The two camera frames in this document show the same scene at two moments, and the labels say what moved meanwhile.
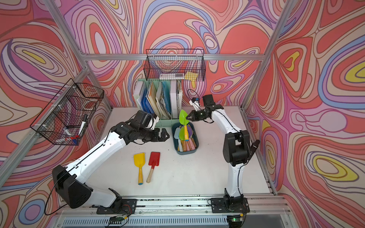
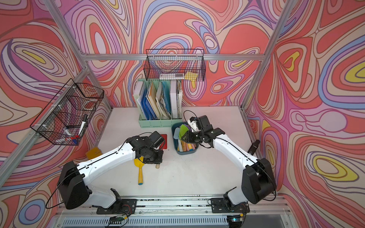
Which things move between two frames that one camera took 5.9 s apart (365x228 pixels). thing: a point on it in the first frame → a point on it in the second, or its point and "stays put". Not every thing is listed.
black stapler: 254,147 stays put
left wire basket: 65,118 stays put
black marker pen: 85,119 stays put
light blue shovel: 177,136 stays put
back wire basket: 172,64 stays put
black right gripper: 196,118 → 188,137
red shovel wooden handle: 154,161 → 163,146
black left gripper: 162,135 → 159,160
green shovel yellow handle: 182,117 → 183,130
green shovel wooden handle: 181,135 → 184,146
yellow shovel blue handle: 139,160 stays put
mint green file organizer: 162,97 stays put
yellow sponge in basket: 191,76 stays put
